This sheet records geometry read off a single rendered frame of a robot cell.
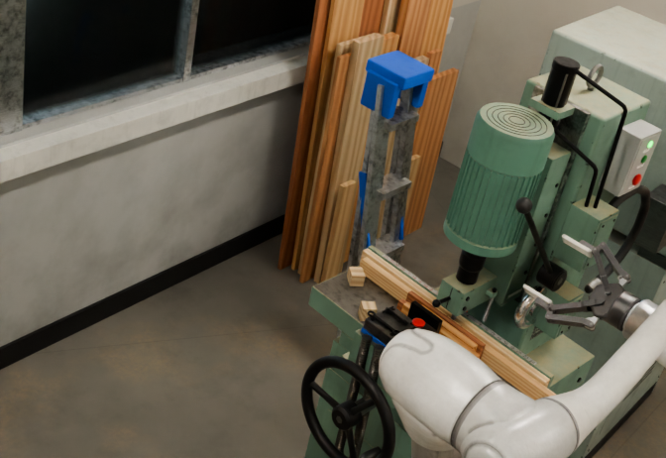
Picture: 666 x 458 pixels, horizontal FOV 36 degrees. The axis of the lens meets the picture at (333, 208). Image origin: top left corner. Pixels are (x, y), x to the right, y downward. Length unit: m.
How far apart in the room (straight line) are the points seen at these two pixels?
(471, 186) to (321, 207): 1.76
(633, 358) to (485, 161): 0.61
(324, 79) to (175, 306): 1.02
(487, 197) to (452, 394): 0.74
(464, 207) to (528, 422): 0.81
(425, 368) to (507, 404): 0.14
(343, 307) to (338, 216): 1.40
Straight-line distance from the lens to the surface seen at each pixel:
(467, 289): 2.43
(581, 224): 2.43
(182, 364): 3.66
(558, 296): 2.51
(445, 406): 1.61
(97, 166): 3.39
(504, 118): 2.24
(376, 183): 3.34
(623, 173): 2.46
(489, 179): 2.22
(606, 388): 1.78
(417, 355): 1.64
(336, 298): 2.57
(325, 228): 4.00
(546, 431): 1.60
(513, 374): 2.46
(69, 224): 3.44
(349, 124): 3.80
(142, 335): 3.76
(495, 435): 1.56
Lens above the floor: 2.43
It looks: 32 degrees down
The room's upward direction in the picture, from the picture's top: 13 degrees clockwise
